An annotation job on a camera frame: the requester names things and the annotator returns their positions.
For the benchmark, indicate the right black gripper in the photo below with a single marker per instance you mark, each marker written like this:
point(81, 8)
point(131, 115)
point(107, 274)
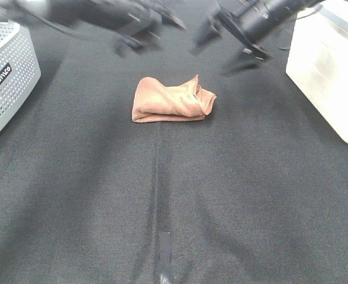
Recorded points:
point(250, 24)

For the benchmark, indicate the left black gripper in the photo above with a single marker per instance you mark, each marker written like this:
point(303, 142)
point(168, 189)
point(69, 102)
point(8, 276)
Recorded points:
point(135, 22)

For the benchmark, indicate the brown towel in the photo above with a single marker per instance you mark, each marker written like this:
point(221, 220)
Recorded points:
point(155, 102)

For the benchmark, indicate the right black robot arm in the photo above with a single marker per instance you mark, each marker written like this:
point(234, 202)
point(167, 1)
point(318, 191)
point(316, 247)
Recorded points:
point(304, 5)

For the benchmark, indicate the pale green plastic bin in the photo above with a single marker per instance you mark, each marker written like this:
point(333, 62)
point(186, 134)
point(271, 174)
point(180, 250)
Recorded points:
point(318, 61)

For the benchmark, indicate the grey perforated plastic basket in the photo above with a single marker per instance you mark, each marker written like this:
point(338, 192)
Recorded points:
point(19, 69)

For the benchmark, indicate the black table cloth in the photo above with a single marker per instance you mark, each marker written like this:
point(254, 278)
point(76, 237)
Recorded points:
point(257, 192)

